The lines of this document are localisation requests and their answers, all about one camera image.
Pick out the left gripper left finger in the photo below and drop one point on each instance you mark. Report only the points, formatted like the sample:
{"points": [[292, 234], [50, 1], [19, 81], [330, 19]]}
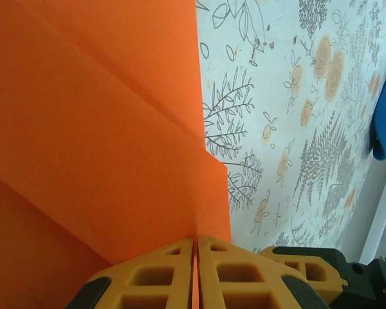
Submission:
{"points": [[141, 277]]}

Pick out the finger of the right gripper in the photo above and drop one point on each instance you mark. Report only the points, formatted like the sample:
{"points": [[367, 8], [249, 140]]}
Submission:
{"points": [[308, 270]]}

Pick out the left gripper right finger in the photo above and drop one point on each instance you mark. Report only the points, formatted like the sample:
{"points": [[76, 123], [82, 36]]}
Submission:
{"points": [[244, 280]]}

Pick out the orange paper sheet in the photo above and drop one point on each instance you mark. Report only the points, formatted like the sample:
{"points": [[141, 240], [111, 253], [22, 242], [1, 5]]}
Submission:
{"points": [[83, 128]]}

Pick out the floral tablecloth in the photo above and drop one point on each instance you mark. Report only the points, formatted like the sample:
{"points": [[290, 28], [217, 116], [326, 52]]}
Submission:
{"points": [[292, 161]]}

